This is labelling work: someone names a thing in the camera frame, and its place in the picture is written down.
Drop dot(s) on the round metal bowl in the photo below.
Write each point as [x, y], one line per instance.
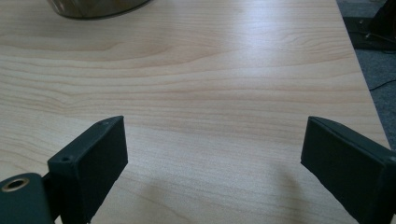
[93, 7]

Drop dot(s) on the black stand base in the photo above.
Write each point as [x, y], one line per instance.
[375, 29]

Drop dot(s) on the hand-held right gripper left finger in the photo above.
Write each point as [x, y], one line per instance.
[93, 161]

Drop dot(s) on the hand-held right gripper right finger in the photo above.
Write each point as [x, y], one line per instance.
[348, 168]

